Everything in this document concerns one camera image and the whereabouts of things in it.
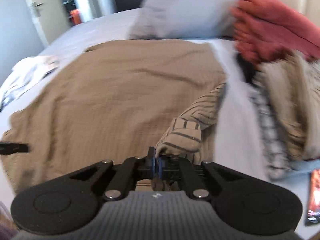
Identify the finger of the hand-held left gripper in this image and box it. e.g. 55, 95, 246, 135
0, 142, 29, 155

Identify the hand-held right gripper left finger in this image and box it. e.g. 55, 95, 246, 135
69, 146, 157, 201

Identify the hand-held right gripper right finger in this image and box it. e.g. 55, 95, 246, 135
157, 155, 250, 201

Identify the tan striped button shirt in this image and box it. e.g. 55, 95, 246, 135
2, 40, 229, 200

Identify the white garment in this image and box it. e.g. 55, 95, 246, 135
0, 55, 62, 112

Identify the grey patterned garment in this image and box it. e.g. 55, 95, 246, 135
249, 87, 295, 180

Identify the black garment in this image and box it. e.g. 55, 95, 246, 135
236, 54, 260, 84

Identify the cream room door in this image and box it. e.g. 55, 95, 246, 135
21, 0, 73, 48

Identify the bed with grey sheet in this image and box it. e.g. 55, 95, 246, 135
0, 7, 320, 205

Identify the tan striped garment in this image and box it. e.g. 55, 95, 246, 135
252, 52, 320, 162

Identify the grey pillow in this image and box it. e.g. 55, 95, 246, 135
127, 0, 240, 40

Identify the smartphone with lit screen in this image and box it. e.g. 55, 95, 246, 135
304, 169, 320, 227

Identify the red fleece garment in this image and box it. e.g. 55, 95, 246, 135
230, 0, 320, 64

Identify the metal door handle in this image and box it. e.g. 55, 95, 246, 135
29, 2, 43, 17

